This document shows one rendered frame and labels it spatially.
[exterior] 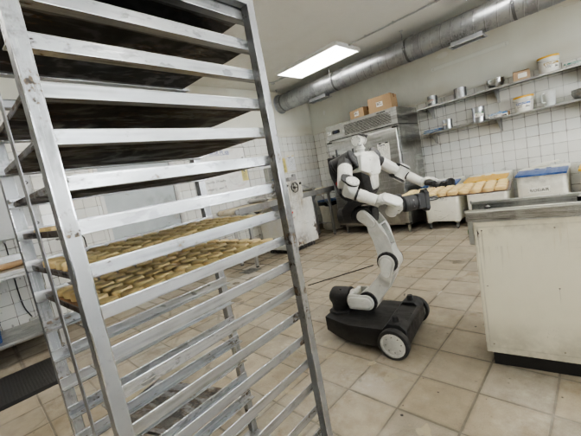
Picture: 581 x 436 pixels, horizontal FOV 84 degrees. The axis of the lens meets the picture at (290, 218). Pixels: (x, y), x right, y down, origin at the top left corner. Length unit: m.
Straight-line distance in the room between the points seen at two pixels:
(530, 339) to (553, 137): 4.12
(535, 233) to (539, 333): 0.54
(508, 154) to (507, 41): 1.60
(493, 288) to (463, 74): 4.57
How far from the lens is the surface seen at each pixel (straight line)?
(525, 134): 5.99
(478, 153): 6.11
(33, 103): 0.76
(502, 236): 2.02
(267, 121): 1.07
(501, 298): 2.13
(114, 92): 0.85
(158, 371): 0.88
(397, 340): 2.27
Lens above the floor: 1.25
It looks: 7 degrees down
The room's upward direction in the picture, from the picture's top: 11 degrees counter-clockwise
